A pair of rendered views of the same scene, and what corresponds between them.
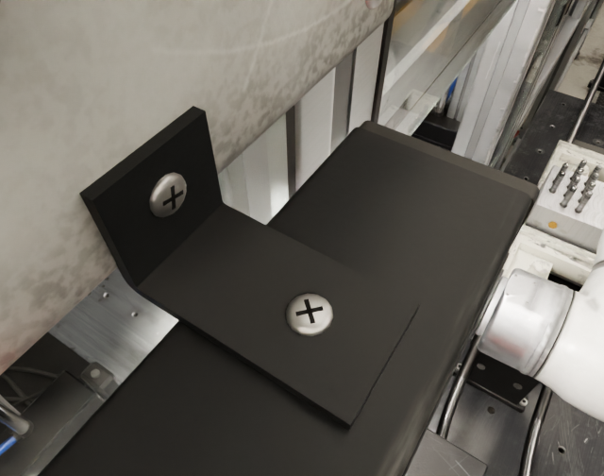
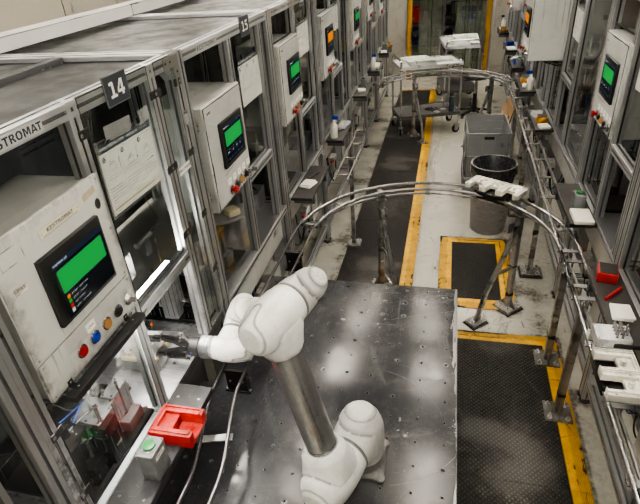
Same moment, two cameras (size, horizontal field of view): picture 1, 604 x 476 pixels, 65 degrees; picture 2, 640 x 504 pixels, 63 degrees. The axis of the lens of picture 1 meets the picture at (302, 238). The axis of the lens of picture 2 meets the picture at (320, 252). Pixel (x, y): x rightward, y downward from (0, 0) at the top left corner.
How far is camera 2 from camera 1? 168 cm
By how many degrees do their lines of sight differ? 24
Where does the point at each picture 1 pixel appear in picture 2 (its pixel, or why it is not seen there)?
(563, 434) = (265, 395)
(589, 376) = (216, 350)
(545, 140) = not seen: hidden behind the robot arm
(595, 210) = not seen: hidden behind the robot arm
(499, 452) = (243, 407)
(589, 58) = (337, 239)
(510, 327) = (201, 347)
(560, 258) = not seen: hidden behind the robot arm
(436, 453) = (198, 389)
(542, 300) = (206, 339)
